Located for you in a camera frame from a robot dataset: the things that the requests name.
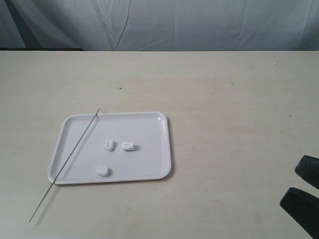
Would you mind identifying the white backdrop cloth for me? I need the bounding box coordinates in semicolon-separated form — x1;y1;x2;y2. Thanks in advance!
0;0;319;51

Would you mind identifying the white rectangular plastic tray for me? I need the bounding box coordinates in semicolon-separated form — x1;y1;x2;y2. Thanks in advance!
47;112;171;185

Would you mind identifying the white foam piece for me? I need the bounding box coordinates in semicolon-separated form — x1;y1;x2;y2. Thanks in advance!
121;142;135;151
95;165;111;177
104;139;116;152

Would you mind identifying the thin metal skewer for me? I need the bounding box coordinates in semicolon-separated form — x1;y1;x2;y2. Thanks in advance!
28;108;100;223

